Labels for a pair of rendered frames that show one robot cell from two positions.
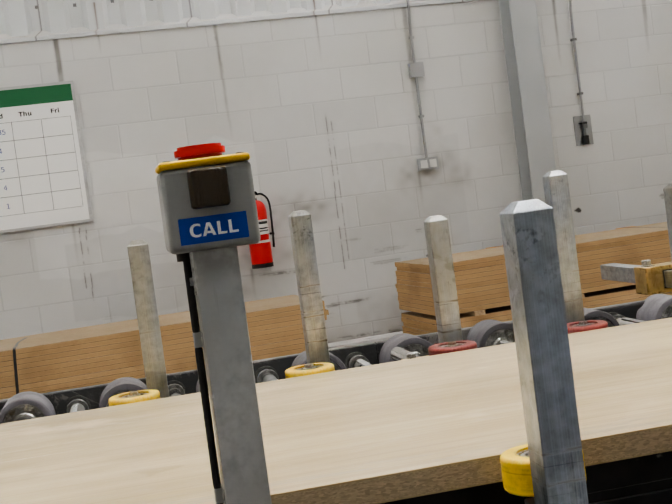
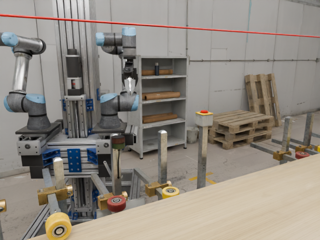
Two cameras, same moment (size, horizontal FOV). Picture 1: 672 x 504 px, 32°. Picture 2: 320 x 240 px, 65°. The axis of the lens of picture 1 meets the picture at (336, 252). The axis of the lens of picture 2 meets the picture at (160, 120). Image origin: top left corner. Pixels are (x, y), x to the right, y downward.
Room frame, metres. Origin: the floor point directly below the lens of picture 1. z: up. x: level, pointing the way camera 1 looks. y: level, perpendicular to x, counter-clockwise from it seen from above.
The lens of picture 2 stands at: (2.14, -0.55, 1.50)
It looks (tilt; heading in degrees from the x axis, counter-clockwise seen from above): 14 degrees down; 162
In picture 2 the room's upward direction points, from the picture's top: straight up
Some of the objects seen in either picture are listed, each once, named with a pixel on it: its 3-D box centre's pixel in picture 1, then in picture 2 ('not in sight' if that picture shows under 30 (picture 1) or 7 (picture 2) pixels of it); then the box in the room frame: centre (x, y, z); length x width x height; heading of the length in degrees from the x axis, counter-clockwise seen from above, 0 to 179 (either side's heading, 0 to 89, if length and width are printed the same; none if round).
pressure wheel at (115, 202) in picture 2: not in sight; (116, 210); (1.14, -0.43, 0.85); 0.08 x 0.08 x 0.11
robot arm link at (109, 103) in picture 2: not in sight; (110, 103); (0.37, -0.34, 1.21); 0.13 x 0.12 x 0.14; 82
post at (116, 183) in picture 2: not in sight; (116, 182); (1.02, -0.41, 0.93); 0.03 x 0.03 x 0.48; 10
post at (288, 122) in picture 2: not in sight; (285, 149); (0.80, 0.82, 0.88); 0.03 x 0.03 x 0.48; 10
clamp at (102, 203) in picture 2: not in sight; (113, 199); (1.03, -0.43, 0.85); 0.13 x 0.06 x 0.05; 100
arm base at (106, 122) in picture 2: not in sight; (109, 119); (0.37, -0.35, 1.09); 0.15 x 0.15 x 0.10
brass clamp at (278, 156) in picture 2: not in sight; (282, 154); (0.80, 0.80, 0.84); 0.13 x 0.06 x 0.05; 100
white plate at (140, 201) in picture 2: not in sight; (122, 211); (0.99, -0.38, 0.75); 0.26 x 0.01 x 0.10; 100
